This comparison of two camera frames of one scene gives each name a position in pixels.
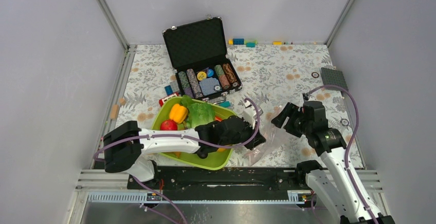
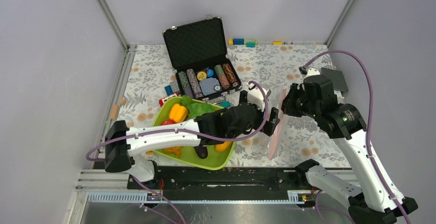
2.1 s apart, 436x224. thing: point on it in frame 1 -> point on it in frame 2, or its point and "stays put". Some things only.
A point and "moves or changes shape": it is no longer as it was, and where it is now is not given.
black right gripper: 291,110 -> 288,108
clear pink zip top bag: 274,136 moves or changes shape
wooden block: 114,112 stays put
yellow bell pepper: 178,113 stays put
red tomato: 168,125 stays put
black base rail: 221,179 stays put
